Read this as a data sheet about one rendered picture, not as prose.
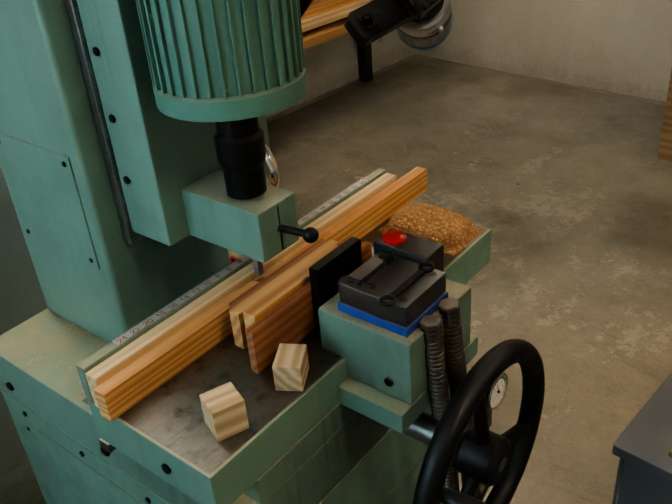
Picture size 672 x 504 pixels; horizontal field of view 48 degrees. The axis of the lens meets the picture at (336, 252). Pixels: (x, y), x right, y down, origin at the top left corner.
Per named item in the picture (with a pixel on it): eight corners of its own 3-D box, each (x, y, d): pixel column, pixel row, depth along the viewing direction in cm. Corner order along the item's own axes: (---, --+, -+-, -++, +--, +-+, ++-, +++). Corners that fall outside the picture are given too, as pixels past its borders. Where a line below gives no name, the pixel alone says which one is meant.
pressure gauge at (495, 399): (488, 426, 122) (490, 388, 117) (467, 417, 124) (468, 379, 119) (507, 404, 126) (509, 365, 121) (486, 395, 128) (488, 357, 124)
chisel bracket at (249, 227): (266, 275, 95) (257, 215, 91) (189, 244, 103) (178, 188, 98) (304, 248, 100) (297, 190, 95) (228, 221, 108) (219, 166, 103)
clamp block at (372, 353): (409, 408, 89) (407, 348, 85) (320, 367, 97) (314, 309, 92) (472, 342, 99) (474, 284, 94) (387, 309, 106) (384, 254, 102)
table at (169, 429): (283, 564, 76) (276, 524, 73) (96, 439, 93) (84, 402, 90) (547, 278, 115) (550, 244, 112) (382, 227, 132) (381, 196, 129)
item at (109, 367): (105, 412, 88) (94, 379, 86) (94, 405, 89) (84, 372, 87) (397, 201, 127) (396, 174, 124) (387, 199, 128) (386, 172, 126)
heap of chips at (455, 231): (455, 256, 111) (455, 233, 109) (376, 231, 119) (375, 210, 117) (485, 229, 117) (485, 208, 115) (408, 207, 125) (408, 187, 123)
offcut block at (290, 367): (282, 366, 93) (279, 342, 91) (309, 367, 92) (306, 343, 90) (275, 390, 89) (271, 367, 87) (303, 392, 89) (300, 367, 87)
